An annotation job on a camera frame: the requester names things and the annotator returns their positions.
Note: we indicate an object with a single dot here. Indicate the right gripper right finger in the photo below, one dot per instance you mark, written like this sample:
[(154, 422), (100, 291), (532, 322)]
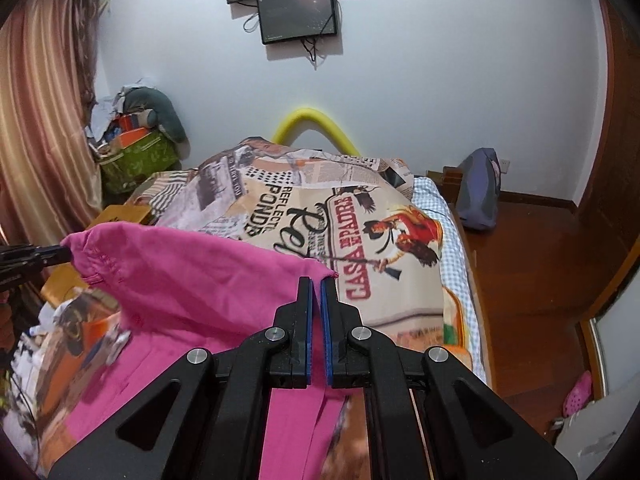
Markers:
[(428, 415)]

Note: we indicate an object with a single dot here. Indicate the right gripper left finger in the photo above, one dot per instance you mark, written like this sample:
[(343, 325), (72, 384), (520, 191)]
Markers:
[(205, 417)]

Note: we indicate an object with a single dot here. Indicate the pink pants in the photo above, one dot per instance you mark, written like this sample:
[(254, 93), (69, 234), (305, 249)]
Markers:
[(183, 290)]

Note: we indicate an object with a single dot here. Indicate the striped brown curtain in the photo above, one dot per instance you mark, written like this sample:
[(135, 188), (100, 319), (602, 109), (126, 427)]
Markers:
[(50, 183)]

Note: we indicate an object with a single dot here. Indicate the green patterned storage box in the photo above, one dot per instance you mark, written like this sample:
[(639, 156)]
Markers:
[(126, 169)]

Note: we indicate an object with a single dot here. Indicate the checkered bed sheet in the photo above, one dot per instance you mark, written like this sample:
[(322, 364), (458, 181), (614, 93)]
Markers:
[(454, 268)]

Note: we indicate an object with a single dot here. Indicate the pink croc shoe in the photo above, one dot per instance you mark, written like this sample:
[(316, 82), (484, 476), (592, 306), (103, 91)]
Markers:
[(579, 395)]

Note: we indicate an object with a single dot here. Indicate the white plastic object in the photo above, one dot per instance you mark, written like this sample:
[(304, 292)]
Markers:
[(587, 437)]

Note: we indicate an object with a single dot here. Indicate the orange box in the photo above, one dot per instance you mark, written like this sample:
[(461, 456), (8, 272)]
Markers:
[(130, 129)]

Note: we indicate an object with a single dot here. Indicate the newspaper print bed blanket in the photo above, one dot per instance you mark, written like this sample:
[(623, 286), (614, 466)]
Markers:
[(352, 214)]

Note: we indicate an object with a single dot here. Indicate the dark blue backpack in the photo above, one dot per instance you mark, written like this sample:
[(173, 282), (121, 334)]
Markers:
[(478, 198)]

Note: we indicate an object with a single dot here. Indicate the brown wooden door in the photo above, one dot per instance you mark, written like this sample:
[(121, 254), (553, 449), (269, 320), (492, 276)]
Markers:
[(611, 199)]

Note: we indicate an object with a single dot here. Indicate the yellow curved headboard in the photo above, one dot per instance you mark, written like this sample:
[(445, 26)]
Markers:
[(286, 132)]

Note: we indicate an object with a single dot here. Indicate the small black wall monitor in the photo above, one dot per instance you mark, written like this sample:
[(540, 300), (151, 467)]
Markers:
[(288, 20)]

